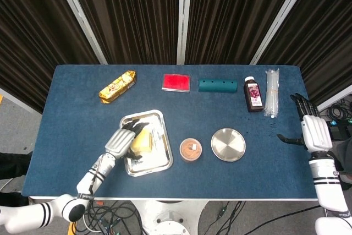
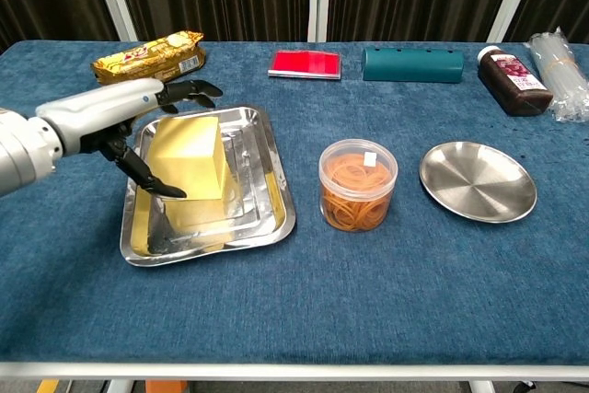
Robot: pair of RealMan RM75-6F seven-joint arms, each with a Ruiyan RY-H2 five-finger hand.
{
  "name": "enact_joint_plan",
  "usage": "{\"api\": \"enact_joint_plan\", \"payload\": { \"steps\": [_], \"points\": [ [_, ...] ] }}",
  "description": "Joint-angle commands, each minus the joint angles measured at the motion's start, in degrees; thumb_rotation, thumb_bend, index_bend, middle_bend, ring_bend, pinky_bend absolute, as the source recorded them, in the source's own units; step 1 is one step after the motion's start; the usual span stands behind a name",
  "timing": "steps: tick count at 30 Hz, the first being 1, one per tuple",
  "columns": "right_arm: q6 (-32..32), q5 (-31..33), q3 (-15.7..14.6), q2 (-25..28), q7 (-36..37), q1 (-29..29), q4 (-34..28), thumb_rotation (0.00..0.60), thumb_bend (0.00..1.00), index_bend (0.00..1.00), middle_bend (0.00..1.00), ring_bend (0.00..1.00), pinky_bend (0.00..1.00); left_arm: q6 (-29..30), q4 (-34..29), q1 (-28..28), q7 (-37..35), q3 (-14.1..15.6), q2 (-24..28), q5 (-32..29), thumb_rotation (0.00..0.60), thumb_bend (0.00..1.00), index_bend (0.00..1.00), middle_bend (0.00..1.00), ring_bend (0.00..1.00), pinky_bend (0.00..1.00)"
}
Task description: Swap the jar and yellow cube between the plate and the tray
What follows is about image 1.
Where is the round steel plate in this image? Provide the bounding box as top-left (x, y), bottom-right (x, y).
top-left (211, 128), bottom-right (246, 162)

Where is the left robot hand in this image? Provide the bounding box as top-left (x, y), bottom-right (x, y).
top-left (104, 119), bottom-right (151, 161)

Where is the gold biscuit packet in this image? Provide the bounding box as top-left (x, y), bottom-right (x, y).
top-left (98, 70), bottom-right (137, 105)

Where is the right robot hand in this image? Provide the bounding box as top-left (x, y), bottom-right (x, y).
top-left (277, 93), bottom-right (333, 154)

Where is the yellow sponge block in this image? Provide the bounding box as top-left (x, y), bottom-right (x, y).
top-left (129, 129), bottom-right (153, 155)

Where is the dark juice bottle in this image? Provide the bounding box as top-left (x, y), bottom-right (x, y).
top-left (243, 76), bottom-right (265, 113)

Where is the black object beside table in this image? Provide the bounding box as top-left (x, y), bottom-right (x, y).
top-left (0, 151), bottom-right (34, 207)

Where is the teal holder with holes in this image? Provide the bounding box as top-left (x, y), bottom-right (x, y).
top-left (198, 78), bottom-right (238, 93)

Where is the blue tablecloth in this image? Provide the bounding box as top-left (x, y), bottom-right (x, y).
top-left (21, 64), bottom-right (332, 199)

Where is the red ink pad box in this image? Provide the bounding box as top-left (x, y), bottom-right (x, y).
top-left (161, 73), bottom-right (191, 93)

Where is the black floor cable bundle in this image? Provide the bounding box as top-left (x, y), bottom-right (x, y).
top-left (74, 200), bottom-right (146, 235)

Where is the rectangular steel tray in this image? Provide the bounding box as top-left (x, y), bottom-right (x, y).
top-left (119, 109), bottom-right (174, 177)

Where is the black power strip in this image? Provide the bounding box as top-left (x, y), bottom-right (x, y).
top-left (327, 119), bottom-right (352, 140)

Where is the white partition post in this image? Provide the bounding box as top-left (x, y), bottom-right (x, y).
top-left (249, 0), bottom-right (317, 65)
top-left (51, 0), bottom-right (108, 65)
top-left (176, 0), bottom-right (193, 65)

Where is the dark brown curtain panel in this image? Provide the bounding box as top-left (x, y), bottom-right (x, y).
top-left (0, 0), bottom-right (101, 114)
top-left (65, 0), bottom-right (183, 65)
top-left (184, 0), bottom-right (303, 65)
top-left (258, 0), bottom-right (352, 108)

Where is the clear plastic straw bundle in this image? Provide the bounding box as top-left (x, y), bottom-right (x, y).
top-left (263, 68), bottom-right (281, 119)

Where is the white table frame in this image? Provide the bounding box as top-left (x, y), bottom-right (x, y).
top-left (29, 195), bottom-right (326, 202)

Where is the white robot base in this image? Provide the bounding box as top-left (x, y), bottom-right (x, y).
top-left (131, 200), bottom-right (207, 235)

